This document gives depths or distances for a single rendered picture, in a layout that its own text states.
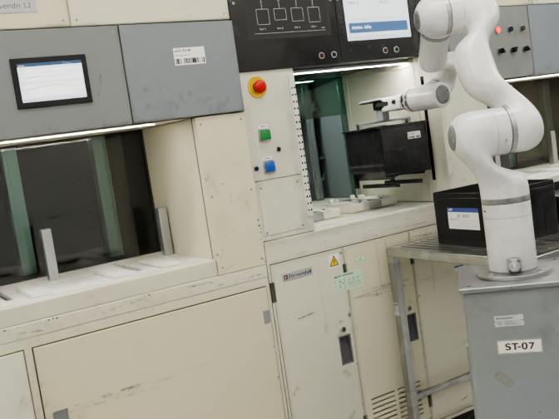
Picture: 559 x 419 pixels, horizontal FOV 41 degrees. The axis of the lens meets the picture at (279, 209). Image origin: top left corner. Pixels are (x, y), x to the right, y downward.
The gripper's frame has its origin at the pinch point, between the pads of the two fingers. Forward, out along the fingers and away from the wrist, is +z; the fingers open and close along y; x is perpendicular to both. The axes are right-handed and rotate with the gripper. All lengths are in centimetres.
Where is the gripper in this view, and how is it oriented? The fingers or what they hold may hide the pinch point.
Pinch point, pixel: (381, 105)
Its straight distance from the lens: 272.9
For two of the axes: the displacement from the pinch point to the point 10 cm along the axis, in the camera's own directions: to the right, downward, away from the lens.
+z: -5.1, -0.1, 8.6
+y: 8.5, -1.7, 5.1
